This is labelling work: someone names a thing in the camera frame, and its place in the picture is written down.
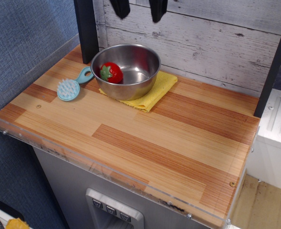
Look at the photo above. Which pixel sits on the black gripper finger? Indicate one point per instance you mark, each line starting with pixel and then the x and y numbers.
pixel 121 7
pixel 158 9

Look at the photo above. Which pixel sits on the red plastic strawberry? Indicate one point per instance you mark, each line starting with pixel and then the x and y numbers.
pixel 111 72

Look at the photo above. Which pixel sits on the stainless steel pot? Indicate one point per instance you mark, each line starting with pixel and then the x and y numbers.
pixel 139 65

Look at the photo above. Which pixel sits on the yellow folded cloth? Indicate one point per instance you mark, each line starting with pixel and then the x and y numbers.
pixel 164 82

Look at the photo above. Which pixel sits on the light blue scrub brush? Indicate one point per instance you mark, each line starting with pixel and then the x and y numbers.
pixel 69 89

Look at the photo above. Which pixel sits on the clear acrylic edge guard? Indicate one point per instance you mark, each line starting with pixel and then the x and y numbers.
pixel 188 151

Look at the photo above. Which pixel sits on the white grooved sink unit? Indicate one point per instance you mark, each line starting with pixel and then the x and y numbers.
pixel 270 123

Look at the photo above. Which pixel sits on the grey toy fridge cabinet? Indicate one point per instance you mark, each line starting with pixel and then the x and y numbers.
pixel 70 182

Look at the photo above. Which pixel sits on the silver dispenser button panel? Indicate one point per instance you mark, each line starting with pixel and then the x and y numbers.
pixel 109 213

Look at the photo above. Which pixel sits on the yellow object bottom left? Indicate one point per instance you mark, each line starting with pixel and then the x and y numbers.
pixel 17 224

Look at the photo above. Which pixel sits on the black left vertical post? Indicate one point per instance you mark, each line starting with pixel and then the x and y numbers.
pixel 84 11

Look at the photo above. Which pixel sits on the black vertical post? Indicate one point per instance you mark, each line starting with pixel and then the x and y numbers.
pixel 269 83
pixel 84 11

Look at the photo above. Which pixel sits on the black right vertical post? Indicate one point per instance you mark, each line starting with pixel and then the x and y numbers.
pixel 269 83

